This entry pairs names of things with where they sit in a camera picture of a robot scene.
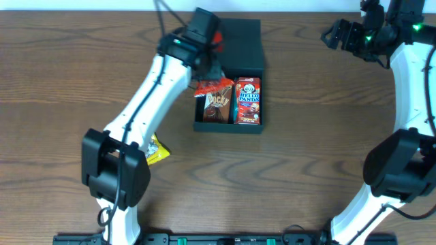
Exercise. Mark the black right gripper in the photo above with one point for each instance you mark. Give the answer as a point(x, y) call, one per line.
point(352, 29)

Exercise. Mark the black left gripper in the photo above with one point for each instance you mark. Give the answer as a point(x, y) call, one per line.
point(219, 68)

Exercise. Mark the red Hacks candy bag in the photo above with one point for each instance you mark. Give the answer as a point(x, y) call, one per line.
point(215, 80)

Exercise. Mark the dark green box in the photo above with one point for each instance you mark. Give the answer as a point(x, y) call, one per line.
point(242, 56)

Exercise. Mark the brown Pocky box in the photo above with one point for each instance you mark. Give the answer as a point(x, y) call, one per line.
point(217, 106)

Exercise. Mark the red Hello Panda box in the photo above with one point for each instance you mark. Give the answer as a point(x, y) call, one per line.
point(247, 92)

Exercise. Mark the yellow Hacks candy bag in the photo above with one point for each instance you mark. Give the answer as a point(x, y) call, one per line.
point(156, 151)

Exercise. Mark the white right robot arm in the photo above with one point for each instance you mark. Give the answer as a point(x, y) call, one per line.
point(402, 167)

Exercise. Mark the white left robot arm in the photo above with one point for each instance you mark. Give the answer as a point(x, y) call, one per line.
point(114, 164)

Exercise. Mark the teal Chunkies cookie box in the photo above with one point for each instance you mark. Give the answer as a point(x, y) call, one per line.
point(234, 110)

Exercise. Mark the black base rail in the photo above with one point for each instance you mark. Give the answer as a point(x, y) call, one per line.
point(303, 238)

